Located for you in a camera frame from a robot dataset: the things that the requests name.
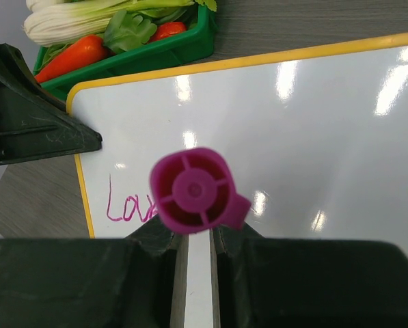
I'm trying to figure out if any orange carrot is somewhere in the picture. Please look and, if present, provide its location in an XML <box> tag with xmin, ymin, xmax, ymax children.
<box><xmin>36</xmin><ymin>35</ymin><xmax>111</xmax><ymax>83</ymax></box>

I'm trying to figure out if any green plastic tray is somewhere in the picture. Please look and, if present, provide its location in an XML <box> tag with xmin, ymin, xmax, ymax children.
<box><xmin>42</xmin><ymin>5</ymin><xmax>217</xmax><ymax>100</ymax></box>

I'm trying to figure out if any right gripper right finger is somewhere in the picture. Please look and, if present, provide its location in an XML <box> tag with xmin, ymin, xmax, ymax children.
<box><xmin>214</xmin><ymin>225</ymin><xmax>408</xmax><ymax>327</ymax></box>

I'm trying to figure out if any bok choy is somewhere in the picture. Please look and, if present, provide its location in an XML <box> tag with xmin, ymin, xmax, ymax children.
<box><xmin>23</xmin><ymin>0</ymin><xmax>194</xmax><ymax>47</ymax></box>

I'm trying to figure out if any red tomato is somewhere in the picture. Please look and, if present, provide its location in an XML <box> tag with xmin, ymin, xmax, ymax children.
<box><xmin>149</xmin><ymin>21</ymin><xmax>187</xmax><ymax>42</ymax></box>

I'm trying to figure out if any white marker purple cap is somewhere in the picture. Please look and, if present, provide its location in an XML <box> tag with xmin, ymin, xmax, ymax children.
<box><xmin>150</xmin><ymin>148</ymin><xmax>251</xmax><ymax>234</ymax></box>

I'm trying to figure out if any orange framed whiteboard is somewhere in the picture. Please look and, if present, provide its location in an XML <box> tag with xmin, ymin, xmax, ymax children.
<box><xmin>67</xmin><ymin>33</ymin><xmax>408</xmax><ymax>327</ymax></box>

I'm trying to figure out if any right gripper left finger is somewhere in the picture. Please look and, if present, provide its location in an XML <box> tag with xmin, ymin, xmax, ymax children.
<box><xmin>0</xmin><ymin>218</ymin><xmax>187</xmax><ymax>327</ymax></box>

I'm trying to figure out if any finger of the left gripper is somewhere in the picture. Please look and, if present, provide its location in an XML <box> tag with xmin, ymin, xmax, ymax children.
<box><xmin>0</xmin><ymin>44</ymin><xmax>102</xmax><ymax>165</ymax></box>

